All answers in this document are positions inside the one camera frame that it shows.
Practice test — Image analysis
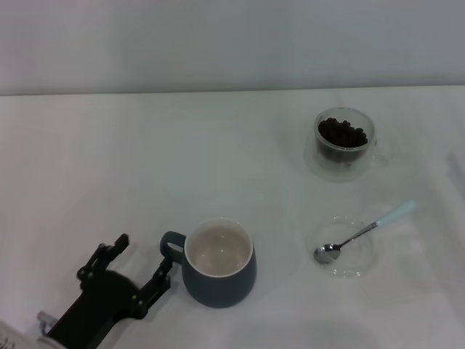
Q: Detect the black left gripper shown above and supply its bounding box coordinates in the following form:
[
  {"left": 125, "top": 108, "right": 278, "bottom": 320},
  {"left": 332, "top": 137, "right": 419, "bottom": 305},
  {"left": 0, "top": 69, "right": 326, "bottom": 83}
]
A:
[{"left": 45, "top": 233, "right": 172, "bottom": 349}]

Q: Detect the dark blue-grey ceramic mug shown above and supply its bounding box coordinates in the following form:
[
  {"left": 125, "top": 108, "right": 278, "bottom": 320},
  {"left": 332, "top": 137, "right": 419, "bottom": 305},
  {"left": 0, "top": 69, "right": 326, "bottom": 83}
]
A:
[{"left": 159, "top": 217, "right": 258, "bottom": 309}]

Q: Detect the metal spoon with blue handle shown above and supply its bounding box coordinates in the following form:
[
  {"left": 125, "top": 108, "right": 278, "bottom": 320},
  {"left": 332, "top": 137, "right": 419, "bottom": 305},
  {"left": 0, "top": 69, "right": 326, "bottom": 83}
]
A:
[{"left": 313, "top": 199, "right": 418, "bottom": 265}]

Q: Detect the coffee beans pile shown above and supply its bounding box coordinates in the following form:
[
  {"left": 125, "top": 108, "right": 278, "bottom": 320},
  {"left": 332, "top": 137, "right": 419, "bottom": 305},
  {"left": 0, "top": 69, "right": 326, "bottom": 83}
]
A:
[{"left": 318, "top": 116, "right": 368, "bottom": 163}]

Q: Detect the clear glass saucer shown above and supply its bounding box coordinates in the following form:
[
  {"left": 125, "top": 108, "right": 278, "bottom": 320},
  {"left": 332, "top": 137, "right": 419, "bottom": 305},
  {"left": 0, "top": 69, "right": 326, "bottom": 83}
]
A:
[{"left": 307, "top": 214, "right": 376, "bottom": 280}]

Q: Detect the thin left wrist cable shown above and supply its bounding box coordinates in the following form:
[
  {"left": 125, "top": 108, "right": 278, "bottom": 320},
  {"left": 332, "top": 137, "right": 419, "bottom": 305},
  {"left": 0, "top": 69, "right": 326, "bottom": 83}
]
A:
[{"left": 36, "top": 310, "right": 55, "bottom": 334}]

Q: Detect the clear double-wall glass cup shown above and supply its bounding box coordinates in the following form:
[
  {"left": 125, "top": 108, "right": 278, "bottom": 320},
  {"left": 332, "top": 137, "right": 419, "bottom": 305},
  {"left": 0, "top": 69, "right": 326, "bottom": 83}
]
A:
[{"left": 304, "top": 106, "right": 395, "bottom": 182}]

